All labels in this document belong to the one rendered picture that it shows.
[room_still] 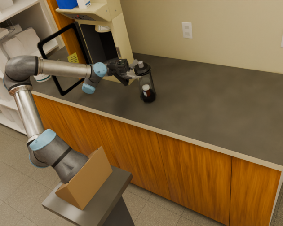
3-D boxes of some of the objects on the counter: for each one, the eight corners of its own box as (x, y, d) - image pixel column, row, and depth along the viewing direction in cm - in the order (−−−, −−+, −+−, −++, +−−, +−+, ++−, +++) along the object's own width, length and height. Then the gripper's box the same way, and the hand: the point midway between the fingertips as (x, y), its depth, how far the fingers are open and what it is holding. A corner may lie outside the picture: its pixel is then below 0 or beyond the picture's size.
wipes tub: (44, 72, 227) (37, 56, 217) (55, 74, 220) (47, 58, 211) (33, 80, 220) (24, 65, 210) (43, 83, 213) (34, 67, 203)
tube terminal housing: (114, 60, 219) (83, -46, 170) (148, 66, 203) (124, -50, 153) (95, 77, 205) (55, -33, 155) (129, 84, 189) (97, -36, 139)
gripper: (102, 71, 151) (138, 70, 145) (110, 54, 162) (143, 53, 156) (107, 83, 158) (141, 82, 151) (114, 66, 168) (147, 65, 162)
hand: (142, 71), depth 156 cm, fingers closed on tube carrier, 10 cm apart
